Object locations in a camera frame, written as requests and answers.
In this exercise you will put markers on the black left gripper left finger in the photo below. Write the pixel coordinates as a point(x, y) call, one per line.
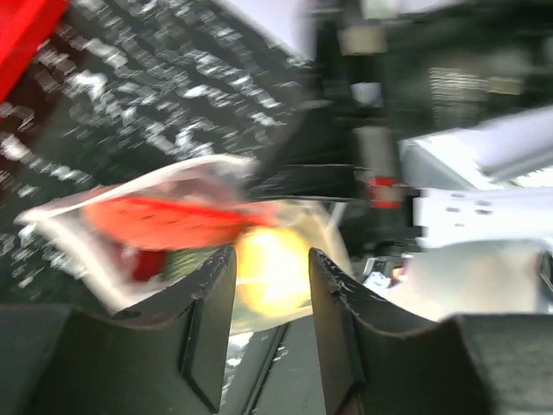
point(164, 355)

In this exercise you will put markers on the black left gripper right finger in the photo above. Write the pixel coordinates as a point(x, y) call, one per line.
point(376, 358)

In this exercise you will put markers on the clear zip top bag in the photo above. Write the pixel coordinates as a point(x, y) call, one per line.
point(120, 276)

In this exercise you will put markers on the yellow fake fruit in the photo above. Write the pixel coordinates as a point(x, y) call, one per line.
point(272, 271)

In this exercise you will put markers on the red fake food piece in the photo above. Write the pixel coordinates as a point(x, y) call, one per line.
point(155, 224)

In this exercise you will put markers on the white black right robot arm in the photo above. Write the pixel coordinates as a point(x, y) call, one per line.
point(376, 125)

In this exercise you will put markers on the green fake vegetable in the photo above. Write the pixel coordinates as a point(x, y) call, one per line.
point(178, 264)

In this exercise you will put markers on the red plastic tray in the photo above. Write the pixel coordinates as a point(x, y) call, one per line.
point(25, 25)

